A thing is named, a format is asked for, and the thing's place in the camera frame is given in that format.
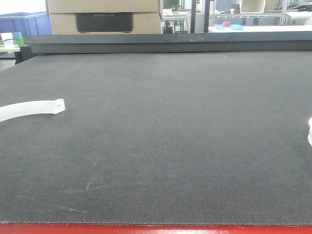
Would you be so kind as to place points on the light blue tray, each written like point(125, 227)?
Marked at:
point(236, 27)

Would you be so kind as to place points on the white object right edge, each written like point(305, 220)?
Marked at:
point(310, 131)

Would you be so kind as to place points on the blue crate background left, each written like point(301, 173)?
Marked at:
point(36, 23)

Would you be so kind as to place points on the green and blue small cup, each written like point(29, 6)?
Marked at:
point(18, 39)

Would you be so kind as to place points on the black fabric table mat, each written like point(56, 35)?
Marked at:
point(160, 139)

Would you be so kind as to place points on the upper cardboard box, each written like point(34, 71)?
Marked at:
point(105, 6)

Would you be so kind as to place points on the white curved PVC pipe clamp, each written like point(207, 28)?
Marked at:
point(21, 109)

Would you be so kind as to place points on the small red box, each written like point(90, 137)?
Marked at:
point(226, 24)

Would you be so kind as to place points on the lower cardboard box black print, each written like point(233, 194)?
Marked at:
point(105, 23)

